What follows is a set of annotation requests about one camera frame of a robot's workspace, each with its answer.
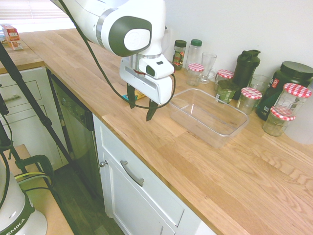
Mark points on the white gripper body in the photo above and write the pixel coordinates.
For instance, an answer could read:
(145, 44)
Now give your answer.
(146, 85)

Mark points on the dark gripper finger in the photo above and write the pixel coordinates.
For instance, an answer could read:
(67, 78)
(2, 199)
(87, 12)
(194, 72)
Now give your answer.
(152, 111)
(131, 96)

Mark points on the yellow and teal protein bar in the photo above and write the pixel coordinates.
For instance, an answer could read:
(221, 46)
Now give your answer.
(140, 95)

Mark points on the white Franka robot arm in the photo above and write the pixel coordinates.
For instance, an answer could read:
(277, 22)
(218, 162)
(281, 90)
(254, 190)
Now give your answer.
(83, 14)

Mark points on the clear plastic rectangular container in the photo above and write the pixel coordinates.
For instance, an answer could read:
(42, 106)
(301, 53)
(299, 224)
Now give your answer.
(207, 115)

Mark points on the large black protein powder tub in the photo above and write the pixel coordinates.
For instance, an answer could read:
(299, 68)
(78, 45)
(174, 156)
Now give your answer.
(293, 73)

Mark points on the spice jar with dark lid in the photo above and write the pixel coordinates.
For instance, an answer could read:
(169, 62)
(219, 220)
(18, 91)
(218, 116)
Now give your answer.
(179, 56)

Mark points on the glass jar red checkered lid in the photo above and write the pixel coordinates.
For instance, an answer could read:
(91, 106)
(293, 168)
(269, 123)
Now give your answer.
(225, 74)
(195, 67)
(276, 124)
(250, 93)

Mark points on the clear bottle with green lid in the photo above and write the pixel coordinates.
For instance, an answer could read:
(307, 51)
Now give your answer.
(194, 52)

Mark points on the dark dishwasher front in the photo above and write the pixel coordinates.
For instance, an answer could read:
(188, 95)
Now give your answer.
(75, 122)

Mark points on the tall clear drinking glass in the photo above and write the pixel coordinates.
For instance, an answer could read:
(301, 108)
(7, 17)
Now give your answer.
(207, 66)

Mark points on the silver cabinet knob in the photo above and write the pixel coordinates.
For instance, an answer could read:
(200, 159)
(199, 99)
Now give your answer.
(104, 163)

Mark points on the dark green paper cup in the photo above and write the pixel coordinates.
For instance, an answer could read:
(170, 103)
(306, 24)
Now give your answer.
(226, 94)

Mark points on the black shaker bottle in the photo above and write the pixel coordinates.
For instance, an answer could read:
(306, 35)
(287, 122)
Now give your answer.
(245, 71)

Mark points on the white kitchen cabinet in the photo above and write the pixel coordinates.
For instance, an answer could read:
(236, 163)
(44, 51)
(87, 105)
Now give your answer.
(137, 210)

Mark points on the green clamp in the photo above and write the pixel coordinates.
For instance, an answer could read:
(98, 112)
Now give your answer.
(46, 164)

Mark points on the short clear glass tumbler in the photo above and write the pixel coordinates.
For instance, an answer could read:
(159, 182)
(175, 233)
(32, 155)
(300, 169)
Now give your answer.
(260, 82)

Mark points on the orange and white carton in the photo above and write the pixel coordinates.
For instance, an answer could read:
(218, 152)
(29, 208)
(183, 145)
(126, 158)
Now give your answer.
(11, 33)
(14, 45)

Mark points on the white window blinds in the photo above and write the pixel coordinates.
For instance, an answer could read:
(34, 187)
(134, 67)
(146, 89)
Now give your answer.
(24, 9)

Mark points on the light wooden board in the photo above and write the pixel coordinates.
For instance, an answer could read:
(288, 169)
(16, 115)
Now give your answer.
(56, 220)

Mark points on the large jar red checkered lid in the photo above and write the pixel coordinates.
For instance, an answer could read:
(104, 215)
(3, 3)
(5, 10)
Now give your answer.
(297, 89)

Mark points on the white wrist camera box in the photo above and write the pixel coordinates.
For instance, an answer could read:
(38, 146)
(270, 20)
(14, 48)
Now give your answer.
(159, 69)

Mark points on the black camera tripod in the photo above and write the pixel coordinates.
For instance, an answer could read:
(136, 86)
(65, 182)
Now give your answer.
(24, 84)

